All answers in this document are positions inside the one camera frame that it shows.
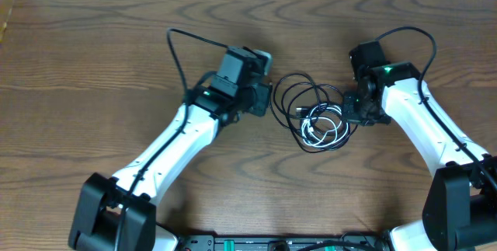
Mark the white USB cable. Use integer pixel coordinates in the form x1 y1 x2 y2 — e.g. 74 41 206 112
300 103 349 148

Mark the black USB cable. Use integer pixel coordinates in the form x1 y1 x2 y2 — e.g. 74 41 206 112
269 72 359 154

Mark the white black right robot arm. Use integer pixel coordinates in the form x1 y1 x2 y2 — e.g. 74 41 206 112
343 40 496 250

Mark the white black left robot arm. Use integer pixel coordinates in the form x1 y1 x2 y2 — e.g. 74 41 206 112
68 47 273 250

